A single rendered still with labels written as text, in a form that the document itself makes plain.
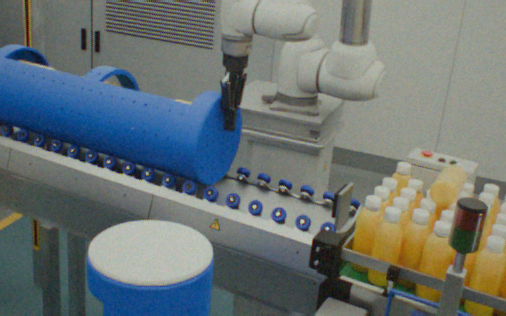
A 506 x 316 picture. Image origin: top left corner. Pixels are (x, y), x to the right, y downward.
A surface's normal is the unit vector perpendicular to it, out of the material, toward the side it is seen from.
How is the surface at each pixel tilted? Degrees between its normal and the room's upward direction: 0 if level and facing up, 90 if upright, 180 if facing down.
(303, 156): 90
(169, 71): 90
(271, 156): 90
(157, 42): 90
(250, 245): 70
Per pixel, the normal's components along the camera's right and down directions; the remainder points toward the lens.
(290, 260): -0.40, -0.04
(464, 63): -0.35, 0.32
